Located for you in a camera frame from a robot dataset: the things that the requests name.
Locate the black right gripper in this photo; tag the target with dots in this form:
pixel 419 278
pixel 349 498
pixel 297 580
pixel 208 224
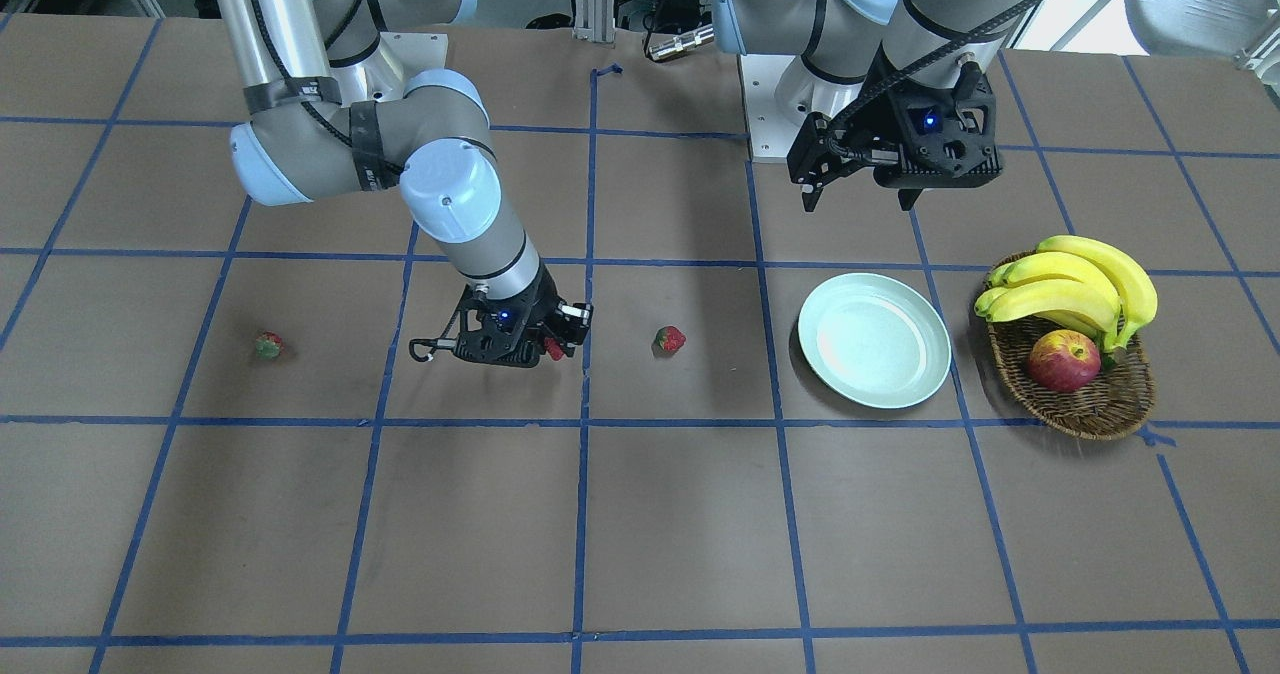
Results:
pixel 546 305

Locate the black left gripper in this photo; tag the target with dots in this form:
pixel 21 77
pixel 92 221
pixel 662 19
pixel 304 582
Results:
pixel 872 125

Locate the red strawberry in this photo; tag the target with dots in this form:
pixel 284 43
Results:
pixel 553 348
pixel 268 346
pixel 668 340

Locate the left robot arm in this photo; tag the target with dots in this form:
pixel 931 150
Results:
pixel 876 43

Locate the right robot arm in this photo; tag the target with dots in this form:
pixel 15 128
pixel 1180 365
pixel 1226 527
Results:
pixel 333 109

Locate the light green plate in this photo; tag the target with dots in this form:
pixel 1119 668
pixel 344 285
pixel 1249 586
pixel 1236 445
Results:
pixel 874 340

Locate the yellow banana bunch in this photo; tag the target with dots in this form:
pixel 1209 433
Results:
pixel 1078 282

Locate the wicker fruit basket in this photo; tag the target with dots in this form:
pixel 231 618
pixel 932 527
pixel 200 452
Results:
pixel 1115 404

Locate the red apple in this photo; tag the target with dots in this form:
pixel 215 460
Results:
pixel 1063 361

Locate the grey office chair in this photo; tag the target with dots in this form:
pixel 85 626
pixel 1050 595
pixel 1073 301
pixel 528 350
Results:
pixel 1220 28

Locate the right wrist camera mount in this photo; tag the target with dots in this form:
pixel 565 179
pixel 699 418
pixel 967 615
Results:
pixel 566 328

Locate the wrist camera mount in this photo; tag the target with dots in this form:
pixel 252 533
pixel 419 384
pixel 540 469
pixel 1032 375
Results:
pixel 820 154
pixel 566 328

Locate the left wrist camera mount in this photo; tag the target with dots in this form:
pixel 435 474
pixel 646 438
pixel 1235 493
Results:
pixel 820 154

